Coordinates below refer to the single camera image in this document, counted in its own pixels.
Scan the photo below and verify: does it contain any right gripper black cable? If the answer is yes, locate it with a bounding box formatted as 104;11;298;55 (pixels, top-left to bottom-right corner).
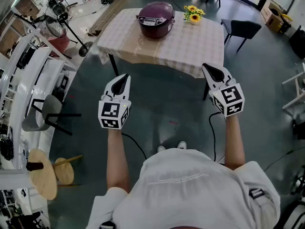
209;112;226;164

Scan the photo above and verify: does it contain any sunflower bouquet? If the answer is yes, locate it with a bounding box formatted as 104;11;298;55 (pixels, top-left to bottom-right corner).
183;5;206;25

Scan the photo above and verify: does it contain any grey chair with black legs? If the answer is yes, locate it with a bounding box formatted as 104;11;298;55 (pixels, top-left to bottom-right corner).
21;94;82;136

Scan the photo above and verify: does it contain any checkered beige tablecloth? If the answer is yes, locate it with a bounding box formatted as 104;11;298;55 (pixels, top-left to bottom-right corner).
97;8;225;79

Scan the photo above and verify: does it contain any person's left forearm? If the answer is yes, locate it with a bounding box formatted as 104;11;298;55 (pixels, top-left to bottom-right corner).
106;127;132;194

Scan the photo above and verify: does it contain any red cloth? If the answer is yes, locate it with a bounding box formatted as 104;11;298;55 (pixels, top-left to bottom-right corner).
47;31;71;57

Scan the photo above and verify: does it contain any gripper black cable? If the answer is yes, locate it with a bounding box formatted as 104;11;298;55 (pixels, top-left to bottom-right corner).
209;112;226;164
121;132;148;161

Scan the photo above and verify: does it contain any person's right forearm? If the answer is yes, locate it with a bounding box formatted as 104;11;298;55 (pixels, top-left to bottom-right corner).
224;114;246;171

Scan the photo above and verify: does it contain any black standing fan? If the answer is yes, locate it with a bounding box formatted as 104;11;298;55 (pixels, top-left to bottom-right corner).
30;12;94;57

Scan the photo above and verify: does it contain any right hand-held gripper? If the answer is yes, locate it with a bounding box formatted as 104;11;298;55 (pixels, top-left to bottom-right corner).
202;62;245;118

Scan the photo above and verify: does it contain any thin dark cable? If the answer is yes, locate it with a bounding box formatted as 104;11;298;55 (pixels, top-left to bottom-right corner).
263;146;305;173

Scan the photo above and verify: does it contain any cardboard box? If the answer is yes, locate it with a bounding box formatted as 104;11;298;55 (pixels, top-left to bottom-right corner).
260;0;293;32

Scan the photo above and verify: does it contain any brown striped mat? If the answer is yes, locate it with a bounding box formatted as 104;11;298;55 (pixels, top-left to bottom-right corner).
87;0;134;37

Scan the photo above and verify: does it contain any white shelf rack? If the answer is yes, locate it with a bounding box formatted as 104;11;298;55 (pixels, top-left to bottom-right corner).
0;31;78;190

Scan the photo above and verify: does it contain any small round wooden stool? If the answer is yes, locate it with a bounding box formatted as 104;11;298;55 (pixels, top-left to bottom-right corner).
52;155;83;186

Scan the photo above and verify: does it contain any dark blue chair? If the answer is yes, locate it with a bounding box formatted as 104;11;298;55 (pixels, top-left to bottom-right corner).
220;19;262;52

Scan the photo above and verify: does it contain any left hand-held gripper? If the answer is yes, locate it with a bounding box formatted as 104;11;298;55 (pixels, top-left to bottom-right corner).
98;74;132;130

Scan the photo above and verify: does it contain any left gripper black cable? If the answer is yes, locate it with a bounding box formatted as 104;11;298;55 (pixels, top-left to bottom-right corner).
121;132;148;161

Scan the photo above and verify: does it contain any black strap buckle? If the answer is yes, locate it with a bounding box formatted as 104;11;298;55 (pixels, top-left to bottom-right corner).
100;220;116;229
249;188;265;199

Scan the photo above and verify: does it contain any purple rice cooker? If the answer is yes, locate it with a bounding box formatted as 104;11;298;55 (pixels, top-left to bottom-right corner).
137;1;176;39

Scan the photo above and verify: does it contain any large round wooden stool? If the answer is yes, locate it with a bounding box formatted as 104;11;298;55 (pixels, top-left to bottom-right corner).
25;148;58;201

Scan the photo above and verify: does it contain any white desk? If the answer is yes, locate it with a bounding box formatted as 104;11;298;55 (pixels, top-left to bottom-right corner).
282;63;305;110

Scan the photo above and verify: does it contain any black table leg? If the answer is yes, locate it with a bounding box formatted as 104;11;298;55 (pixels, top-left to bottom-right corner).
108;53;120;77

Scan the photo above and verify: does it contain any person's white shirt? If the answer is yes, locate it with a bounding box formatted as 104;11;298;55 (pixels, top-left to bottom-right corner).
85;148;281;229

